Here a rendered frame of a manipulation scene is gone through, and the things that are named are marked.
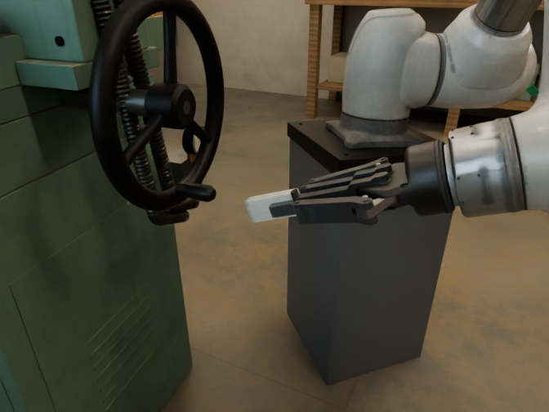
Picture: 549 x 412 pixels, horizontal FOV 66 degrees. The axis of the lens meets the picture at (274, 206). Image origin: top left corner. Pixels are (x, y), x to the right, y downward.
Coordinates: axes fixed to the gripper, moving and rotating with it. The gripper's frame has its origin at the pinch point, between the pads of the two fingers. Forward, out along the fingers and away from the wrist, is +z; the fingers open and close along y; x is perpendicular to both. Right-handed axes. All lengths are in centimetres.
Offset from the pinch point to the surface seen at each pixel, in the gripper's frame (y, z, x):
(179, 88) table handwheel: -5.1, 10.0, -16.5
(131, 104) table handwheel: -4.1, 17.5, -16.6
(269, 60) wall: -339, 138, -8
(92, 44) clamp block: -2.2, 17.7, -25.0
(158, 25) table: -30.5, 26.8, -27.9
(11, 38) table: 1.3, 26.3, -28.9
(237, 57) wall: -341, 169, -19
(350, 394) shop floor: -35, 17, 70
